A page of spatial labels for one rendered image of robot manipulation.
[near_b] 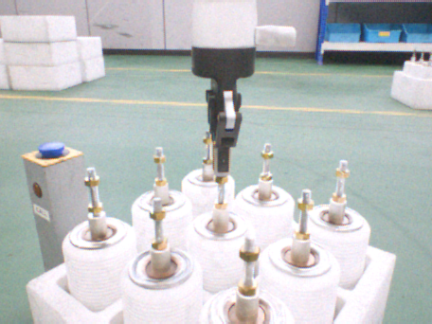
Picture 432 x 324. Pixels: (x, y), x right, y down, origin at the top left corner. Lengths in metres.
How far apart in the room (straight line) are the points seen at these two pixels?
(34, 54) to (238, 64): 2.82
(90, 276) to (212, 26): 0.33
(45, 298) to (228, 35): 0.40
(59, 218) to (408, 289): 0.70
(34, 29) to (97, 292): 2.74
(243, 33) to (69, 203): 0.40
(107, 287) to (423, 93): 2.33
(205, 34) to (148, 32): 5.46
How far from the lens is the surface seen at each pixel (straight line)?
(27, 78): 3.23
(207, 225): 0.52
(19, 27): 3.21
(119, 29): 6.04
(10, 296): 0.89
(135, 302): 0.43
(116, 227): 0.53
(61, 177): 0.63
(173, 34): 5.75
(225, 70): 0.41
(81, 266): 0.51
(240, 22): 0.41
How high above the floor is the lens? 0.52
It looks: 21 degrees down
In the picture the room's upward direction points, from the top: straight up
